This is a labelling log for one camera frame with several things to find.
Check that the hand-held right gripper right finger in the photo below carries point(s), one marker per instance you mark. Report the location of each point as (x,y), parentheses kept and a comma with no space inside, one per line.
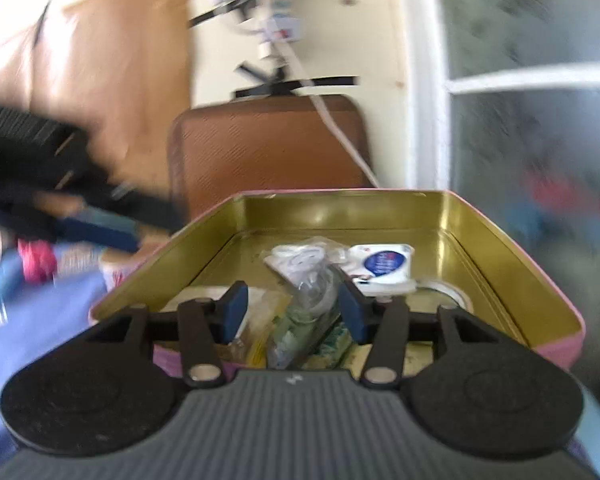
(352,310)

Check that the wood-pattern board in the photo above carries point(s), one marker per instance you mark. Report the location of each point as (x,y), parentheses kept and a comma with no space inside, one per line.
(105,75)

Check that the white window frame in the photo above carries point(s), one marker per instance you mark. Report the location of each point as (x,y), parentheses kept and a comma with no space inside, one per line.
(422,75)

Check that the white smiley item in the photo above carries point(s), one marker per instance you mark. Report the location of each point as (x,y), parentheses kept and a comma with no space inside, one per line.
(300,265)

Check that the white power adapter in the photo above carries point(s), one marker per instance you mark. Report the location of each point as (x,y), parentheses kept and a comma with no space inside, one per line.
(280,17)

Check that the round can with red label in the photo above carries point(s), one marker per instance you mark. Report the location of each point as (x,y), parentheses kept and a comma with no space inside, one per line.
(120,270)

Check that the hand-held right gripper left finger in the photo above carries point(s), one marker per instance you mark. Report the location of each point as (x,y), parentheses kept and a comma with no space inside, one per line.
(235,310)

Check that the small white packet blue label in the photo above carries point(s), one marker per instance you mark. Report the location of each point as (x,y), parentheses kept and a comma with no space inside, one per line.
(382,267)

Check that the pink tin box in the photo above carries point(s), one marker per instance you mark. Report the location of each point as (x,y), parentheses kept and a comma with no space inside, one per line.
(505,260)

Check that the clear snack packet yellow edge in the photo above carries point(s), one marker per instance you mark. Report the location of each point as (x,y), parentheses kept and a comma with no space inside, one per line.
(260,325)

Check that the pink fluffy cloth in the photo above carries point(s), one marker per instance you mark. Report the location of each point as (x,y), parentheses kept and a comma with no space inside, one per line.
(37,260)

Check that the blue soap case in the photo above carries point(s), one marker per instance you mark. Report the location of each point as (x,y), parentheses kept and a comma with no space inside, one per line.
(0,285)

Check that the white tape roll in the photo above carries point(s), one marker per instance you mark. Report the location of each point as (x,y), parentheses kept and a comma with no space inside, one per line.
(447,296)

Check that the green patterned tissue pack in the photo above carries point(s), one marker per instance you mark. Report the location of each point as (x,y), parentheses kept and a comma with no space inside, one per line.
(305,335)

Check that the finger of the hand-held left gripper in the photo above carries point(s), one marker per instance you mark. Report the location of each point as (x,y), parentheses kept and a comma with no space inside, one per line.
(145,207)
(100,234)

